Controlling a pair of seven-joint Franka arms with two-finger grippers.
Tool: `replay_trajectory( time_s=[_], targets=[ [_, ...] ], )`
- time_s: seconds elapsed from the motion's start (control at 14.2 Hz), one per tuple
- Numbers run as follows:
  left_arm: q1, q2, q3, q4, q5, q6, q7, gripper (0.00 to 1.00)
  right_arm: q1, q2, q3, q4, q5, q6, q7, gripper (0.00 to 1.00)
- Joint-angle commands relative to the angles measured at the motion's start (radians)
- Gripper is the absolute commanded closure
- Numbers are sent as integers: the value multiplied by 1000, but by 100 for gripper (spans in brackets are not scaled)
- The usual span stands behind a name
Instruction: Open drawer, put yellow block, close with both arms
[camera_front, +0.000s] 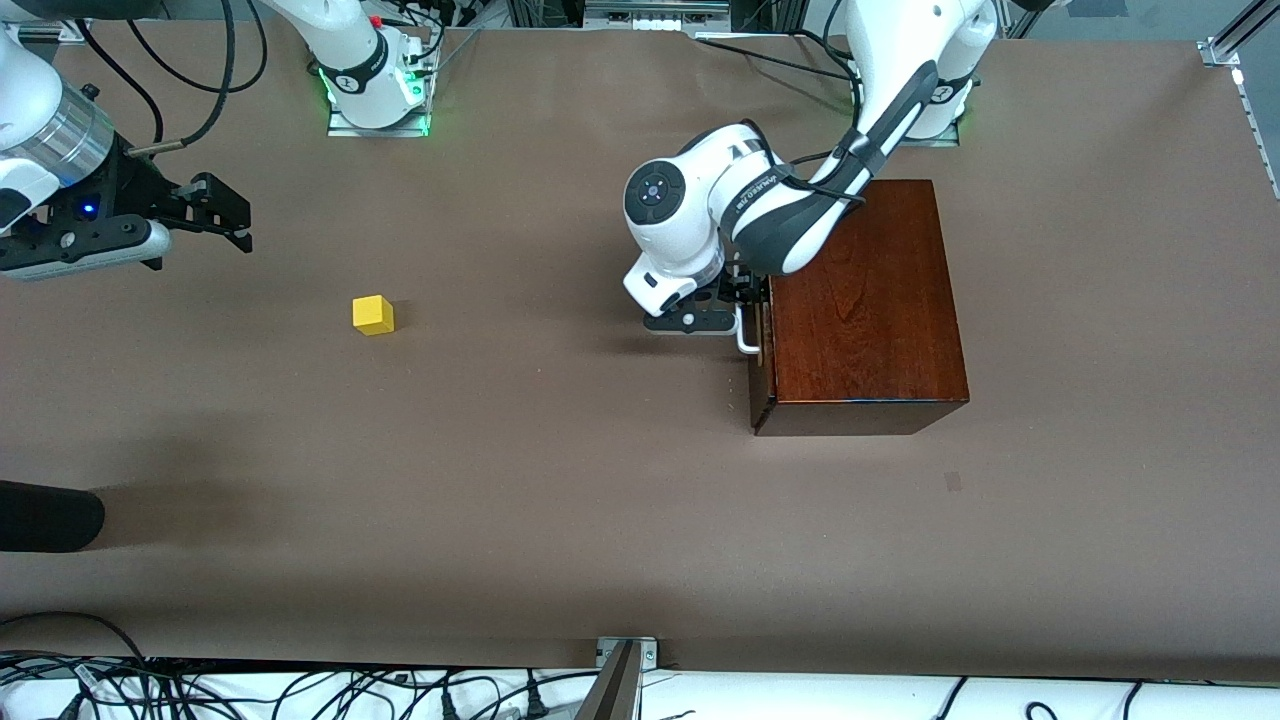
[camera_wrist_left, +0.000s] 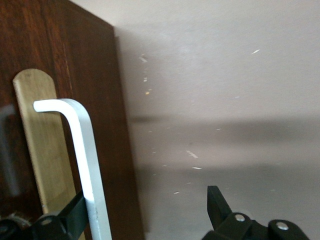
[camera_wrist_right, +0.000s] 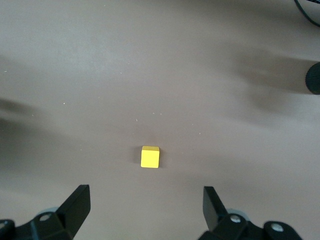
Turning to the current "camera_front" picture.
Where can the aluminium frame rail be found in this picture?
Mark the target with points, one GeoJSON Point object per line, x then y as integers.
{"type": "Point", "coordinates": [1255, 110]}

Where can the black cylindrical object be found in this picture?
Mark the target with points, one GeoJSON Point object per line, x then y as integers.
{"type": "Point", "coordinates": [45, 515]}

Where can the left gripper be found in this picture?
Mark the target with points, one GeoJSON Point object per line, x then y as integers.
{"type": "Point", "coordinates": [741, 284]}

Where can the dark brown wooden cabinet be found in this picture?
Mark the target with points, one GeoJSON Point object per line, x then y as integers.
{"type": "Point", "coordinates": [860, 310]}

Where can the aluminium camera post with bracket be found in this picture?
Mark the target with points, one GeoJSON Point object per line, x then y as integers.
{"type": "Point", "coordinates": [615, 685]}

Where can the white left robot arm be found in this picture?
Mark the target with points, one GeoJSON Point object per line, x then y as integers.
{"type": "Point", "coordinates": [900, 70]}

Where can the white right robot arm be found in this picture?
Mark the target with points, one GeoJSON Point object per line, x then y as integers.
{"type": "Point", "coordinates": [350, 50]}

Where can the yellow cube block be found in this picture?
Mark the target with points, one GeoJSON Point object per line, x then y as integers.
{"type": "Point", "coordinates": [372, 315]}

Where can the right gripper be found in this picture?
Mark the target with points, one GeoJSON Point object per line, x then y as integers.
{"type": "Point", "coordinates": [137, 187]}

